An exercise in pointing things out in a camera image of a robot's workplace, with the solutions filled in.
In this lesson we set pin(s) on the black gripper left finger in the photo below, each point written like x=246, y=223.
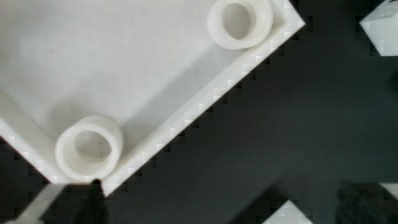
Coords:
x=69, y=204

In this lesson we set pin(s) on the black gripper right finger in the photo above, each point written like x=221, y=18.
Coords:
x=367, y=204

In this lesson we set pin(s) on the white square tabletop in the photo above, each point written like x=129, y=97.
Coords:
x=131, y=58

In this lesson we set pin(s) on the white table leg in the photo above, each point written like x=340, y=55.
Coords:
x=381, y=28

